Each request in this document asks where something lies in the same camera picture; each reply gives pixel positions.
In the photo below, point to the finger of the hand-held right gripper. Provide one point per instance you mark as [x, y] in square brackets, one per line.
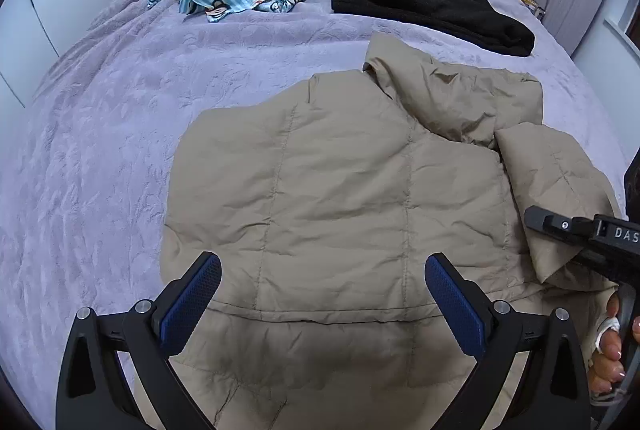
[557, 227]

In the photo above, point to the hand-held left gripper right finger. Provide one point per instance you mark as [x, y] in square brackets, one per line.
[452, 297]

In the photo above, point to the black garment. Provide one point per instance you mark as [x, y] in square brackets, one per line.
[425, 4]

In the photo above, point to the beige puffer jacket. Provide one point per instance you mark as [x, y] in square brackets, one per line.
[340, 190]

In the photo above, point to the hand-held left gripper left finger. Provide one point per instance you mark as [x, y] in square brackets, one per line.
[192, 297]

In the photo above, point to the person's right hand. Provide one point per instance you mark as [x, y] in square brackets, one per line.
[607, 350]

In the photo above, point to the small colourful bedside clutter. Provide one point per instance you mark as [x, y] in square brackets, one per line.
[531, 2]

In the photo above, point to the purple fleece blanket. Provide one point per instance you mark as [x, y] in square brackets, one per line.
[100, 159]

